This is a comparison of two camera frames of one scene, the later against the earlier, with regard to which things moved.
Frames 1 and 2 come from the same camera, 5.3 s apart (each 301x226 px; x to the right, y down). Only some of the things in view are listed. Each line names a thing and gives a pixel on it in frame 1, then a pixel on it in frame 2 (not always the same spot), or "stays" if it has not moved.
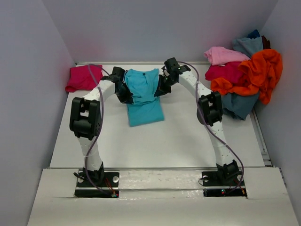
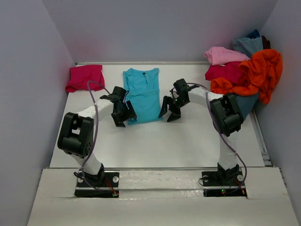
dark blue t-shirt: [254, 34] stays
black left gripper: [127, 98] to [118, 121]
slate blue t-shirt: [238, 106] stays
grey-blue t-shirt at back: [248, 45] stays
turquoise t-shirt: [146, 108] stays
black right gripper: [161, 89] to [175, 115]
